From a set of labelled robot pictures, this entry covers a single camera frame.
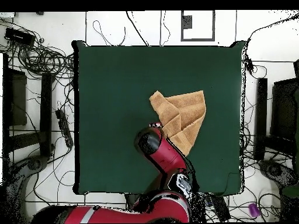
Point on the grey square floor frame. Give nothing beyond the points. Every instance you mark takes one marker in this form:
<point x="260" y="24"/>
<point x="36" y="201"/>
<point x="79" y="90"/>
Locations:
<point x="213" y="25"/>

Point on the purple plastic object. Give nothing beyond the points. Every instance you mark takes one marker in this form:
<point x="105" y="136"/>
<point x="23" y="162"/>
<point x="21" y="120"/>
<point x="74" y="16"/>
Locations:
<point x="254" y="210"/>

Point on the dark flat panel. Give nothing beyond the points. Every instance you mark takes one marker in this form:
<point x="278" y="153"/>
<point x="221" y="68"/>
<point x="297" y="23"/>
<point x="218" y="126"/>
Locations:
<point x="18" y="98"/>
<point x="283" y="109"/>

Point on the small dark grey plate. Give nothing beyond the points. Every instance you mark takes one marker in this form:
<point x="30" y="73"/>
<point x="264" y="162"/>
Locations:
<point x="187" y="21"/>

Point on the black rectangular device box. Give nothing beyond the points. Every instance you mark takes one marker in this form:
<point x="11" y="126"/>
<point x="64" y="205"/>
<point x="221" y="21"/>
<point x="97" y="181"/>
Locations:
<point x="19" y="36"/>

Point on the orange terry towel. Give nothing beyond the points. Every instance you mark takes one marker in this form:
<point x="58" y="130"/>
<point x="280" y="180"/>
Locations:
<point x="189" y="109"/>

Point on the dark green table cloth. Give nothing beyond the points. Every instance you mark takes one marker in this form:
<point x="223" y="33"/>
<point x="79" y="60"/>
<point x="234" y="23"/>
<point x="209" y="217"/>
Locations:
<point x="105" y="81"/>

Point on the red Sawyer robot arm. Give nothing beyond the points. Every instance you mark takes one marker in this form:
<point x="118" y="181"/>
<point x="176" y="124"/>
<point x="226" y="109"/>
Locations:
<point x="168" y="154"/>

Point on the dark grey stand foot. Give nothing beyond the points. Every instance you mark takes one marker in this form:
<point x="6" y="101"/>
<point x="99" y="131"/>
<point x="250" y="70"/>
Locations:
<point x="275" y="171"/>
<point x="36" y="163"/>

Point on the black power strip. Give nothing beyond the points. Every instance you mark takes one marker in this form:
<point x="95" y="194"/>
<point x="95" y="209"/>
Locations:
<point x="219" y="207"/>
<point x="64" y="128"/>

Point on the black upright stand post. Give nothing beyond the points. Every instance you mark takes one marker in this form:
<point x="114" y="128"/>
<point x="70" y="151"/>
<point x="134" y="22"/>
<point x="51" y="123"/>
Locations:
<point x="46" y="112"/>
<point x="261" y="116"/>

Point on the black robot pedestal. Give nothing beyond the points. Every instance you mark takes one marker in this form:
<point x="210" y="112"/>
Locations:
<point x="130" y="199"/>

